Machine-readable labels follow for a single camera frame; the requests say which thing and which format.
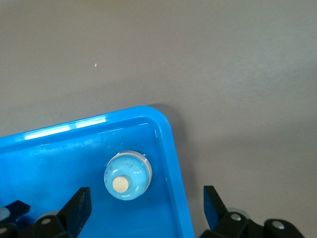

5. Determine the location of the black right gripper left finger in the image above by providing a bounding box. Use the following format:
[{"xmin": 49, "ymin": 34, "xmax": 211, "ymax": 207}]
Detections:
[{"xmin": 17, "ymin": 187, "xmax": 93, "ymax": 238}]

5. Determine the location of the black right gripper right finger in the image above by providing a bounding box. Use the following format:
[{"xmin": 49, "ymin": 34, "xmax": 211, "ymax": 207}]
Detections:
[{"xmin": 199, "ymin": 185, "xmax": 304, "ymax": 238}]

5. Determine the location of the blue round knob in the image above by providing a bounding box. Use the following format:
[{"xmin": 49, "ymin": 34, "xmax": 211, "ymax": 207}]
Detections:
[{"xmin": 103, "ymin": 150, "xmax": 153, "ymax": 201}]

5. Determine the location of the blue plastic tray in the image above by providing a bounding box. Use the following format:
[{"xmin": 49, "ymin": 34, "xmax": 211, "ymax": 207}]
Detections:
[{"xmin": 0, "ymin": 106, "xmax": 195, "ymax": 238}]

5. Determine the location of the brown table mat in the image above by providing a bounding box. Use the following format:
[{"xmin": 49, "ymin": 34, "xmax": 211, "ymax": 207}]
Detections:
[{"xmin": 0, "ymin": 0, "xmax": 317, "ymax": 238}]

